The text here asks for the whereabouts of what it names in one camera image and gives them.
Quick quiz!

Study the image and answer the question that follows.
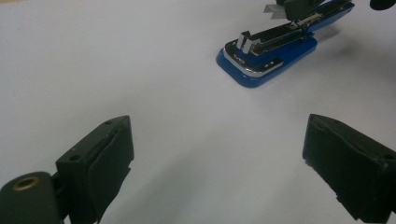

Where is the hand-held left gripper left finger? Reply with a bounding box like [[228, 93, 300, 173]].
[[55, 115, 135, 224]]

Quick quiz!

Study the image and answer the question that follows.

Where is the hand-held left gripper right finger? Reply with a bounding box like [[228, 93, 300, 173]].
[[302, 113, 396, 224]]

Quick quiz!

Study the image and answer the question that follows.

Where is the blue stapler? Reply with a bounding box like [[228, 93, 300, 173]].
[[216, 0, 356, 89]]

